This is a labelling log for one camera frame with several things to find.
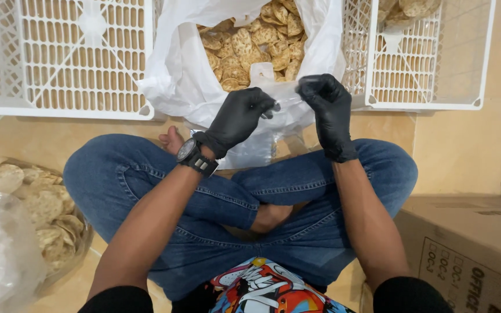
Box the person's right hand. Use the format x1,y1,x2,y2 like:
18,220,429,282
296,73,359,163

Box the clear bag of crackers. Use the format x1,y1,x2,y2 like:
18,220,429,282
0,157,95,313

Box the colourful printed shirt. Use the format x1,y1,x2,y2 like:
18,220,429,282
172,256,357,313

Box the white plastic lattice crate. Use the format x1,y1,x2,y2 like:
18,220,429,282
342,0,497,111
0,0,156,121

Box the large white plastic bag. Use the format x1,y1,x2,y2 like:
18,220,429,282
137,0,348,129

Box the crackers in clear bag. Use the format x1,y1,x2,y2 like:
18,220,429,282
377,0,442,32

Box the black wrist watch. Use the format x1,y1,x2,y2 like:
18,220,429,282
177,138,219,178

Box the brown cardboard box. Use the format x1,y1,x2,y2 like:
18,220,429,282
359,194,501,313

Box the stack of clear plastic bags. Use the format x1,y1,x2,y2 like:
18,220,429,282
190,128,310,170

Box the blue jeans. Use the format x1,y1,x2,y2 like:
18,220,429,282
63,133,419,301

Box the small clear plastic bag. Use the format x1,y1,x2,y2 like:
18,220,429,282
259,78,316,120

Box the person's left hand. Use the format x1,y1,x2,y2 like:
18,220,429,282
193,87,281,160

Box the heap of round crackers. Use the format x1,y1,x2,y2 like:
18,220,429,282
197,0,308,92

